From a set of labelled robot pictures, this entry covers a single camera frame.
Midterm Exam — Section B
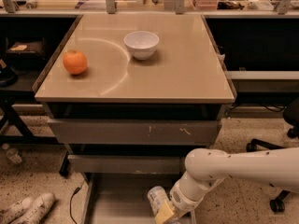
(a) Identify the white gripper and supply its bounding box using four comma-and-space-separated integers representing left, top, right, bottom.
155, 181, 206, 224

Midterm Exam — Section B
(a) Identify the clear plastic water bottle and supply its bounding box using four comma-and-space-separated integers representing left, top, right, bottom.
147, 186, 169, 216

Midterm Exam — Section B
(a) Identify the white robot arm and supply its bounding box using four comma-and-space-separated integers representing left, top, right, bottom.
155, 148, 299, 224

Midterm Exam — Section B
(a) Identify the open bottom drawer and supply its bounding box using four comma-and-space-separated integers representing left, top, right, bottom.
81, 173, 197, 224

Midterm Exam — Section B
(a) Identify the middle grey drawer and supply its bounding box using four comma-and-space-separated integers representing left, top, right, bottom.
68, 155, 185, 175

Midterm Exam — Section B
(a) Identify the grey drawer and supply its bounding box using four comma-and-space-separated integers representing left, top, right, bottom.
48, 119, 221, 146
68, 155, 185, 175

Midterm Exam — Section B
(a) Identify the grey drawer cabinet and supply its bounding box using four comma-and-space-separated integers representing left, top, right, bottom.
32, 12, 237, 224

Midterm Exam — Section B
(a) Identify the top grey drawer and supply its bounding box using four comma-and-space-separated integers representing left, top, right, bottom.
48, 119, 221, 146

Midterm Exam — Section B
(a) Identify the small bottle on floor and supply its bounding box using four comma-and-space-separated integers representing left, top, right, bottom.
2, 143, 22, 165

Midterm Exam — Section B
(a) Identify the white sneaker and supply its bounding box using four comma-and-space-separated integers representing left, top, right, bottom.
10, 192, 56, 224
0, 197, 34, 224

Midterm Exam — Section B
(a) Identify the white ceramic bowl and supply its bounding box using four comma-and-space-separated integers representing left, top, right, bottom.
123, 31, 160, 60

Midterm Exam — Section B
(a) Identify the orange fruit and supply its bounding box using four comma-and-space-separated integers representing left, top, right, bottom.
63, 49, 88, 75

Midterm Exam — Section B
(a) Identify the black side stand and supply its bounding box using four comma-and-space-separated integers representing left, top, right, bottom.
0, 37, 71, 176

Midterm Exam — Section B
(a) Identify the black floor cable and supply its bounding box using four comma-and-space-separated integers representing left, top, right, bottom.
68, 179, 86, 224

